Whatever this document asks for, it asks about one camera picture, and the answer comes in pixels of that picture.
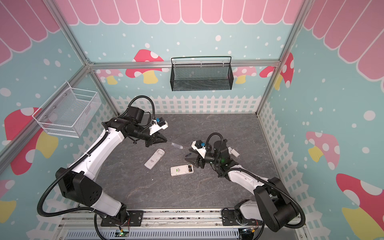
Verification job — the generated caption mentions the clear handle screwdriver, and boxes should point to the clear handle screwdriver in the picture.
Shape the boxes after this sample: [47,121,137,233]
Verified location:
[169,142,184,149]

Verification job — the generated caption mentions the white air conditioner remote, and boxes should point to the white air conditioner remote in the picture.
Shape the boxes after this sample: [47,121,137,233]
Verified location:
[170,165,194,177]

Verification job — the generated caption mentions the white remote control back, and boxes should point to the white remote control back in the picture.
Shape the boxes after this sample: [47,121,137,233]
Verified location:
[145,149,165,170]

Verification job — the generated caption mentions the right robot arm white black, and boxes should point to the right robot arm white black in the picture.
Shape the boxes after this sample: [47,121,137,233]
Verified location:
[185,140,306,232]

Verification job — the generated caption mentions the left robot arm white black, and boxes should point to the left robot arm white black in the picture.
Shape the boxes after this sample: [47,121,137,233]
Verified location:
[56,107,168,222]

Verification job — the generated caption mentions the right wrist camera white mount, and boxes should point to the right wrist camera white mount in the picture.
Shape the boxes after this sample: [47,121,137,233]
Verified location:
[191,140,207,159]

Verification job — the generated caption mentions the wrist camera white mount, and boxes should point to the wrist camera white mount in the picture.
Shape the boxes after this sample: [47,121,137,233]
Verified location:
[191,140,207,159]
[150,118,169,136]

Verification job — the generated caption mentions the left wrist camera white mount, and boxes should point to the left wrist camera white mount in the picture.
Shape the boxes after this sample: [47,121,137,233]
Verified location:
[150,118,169,136]

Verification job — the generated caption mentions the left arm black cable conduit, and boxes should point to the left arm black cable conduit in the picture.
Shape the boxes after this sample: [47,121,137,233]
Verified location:
[36,130,109,218]

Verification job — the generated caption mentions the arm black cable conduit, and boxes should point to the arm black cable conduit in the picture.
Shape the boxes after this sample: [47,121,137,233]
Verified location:
[36,130,109,218]
[227,167,306,229]

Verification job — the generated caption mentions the aluminium front rail frame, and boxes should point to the aluminium front rail frame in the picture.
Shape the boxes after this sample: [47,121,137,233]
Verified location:
[53,208,311,240]

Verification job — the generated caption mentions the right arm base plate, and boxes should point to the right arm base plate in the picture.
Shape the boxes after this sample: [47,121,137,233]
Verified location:
[221,208,263,226]

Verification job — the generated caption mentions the black mesh wall basket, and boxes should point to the black mesh wall basket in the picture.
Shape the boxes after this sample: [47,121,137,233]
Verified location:
[170,56,234,92]

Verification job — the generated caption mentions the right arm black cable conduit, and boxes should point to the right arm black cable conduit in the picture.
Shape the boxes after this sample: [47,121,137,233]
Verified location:
[227,167,306,229]

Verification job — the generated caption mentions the white wire wall basket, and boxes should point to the white wire wall basket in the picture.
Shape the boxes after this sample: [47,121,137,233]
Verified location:
[32,82,102,138]

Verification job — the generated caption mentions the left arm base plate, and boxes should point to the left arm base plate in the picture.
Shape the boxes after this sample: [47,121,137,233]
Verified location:
[101,210,144,227]

